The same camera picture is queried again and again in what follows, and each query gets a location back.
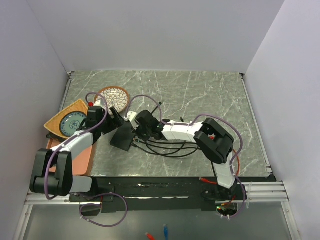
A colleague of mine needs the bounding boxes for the black network switch box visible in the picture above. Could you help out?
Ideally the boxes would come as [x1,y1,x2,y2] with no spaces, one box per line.
[110,122,136,152]

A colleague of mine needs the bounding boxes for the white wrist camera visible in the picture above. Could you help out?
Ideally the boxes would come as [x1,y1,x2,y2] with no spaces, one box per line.
[124,111,137,125]
[93,99,106,109]

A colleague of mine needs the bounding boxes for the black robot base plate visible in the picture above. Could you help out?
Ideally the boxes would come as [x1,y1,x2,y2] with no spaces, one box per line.
[69,177,247,213]

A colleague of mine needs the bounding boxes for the blue plug on floor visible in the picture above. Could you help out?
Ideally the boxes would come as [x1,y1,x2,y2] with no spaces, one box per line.
[163,224,169,240]

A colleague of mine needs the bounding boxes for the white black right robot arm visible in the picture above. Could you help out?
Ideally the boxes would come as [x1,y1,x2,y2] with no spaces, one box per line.
[125,110,237,200]

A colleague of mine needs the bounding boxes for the blue patterned plate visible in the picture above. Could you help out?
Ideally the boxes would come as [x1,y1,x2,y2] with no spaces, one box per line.
[59,111,87,138]

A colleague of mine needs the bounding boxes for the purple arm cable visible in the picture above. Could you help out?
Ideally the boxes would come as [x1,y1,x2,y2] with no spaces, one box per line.
[44,92,109,201]
[126,95,250,219]

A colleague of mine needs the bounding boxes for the black cable teal plugs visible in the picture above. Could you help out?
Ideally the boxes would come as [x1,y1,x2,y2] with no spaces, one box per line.
[133,101,201,157]

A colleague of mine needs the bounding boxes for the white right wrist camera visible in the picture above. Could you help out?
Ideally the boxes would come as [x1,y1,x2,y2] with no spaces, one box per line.
[124,111,137,125]

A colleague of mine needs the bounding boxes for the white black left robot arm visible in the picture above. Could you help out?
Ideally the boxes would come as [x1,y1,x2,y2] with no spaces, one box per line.
[29,106,125,200]

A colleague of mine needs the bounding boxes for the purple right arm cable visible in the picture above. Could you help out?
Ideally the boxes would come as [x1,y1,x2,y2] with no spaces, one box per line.
[126,95,250,219]

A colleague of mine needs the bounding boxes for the red plug on floor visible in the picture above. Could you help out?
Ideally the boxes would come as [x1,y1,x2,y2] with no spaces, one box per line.
[145,232,155,240]

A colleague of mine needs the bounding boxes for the woven bamboo fan tray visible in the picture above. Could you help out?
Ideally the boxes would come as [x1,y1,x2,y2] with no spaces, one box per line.
[44,99,88,139]

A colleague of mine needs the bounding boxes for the terracotta rectangular tray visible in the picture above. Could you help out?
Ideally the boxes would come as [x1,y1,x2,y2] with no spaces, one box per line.
[46,138,97,176]

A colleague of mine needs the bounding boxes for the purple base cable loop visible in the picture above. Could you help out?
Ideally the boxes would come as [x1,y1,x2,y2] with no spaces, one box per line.
[79,194,129,228]

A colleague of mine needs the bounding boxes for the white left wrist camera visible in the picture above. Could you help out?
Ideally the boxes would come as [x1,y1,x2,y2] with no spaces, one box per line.
[93,99,106,109]

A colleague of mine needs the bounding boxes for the floral bowl with brown rim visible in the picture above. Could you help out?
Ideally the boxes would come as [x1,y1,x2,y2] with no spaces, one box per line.
[98,86,130,115]

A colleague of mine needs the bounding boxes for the red ethernet cable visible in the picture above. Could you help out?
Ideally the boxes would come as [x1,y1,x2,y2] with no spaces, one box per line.
[199,148,241,186]

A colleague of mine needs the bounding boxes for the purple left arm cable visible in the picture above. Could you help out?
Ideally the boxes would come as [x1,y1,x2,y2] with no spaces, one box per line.
[44,92,109,201]

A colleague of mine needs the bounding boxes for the black round ethernet cable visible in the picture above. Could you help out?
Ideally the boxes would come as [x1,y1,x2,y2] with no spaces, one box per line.
[133,117,201,158]

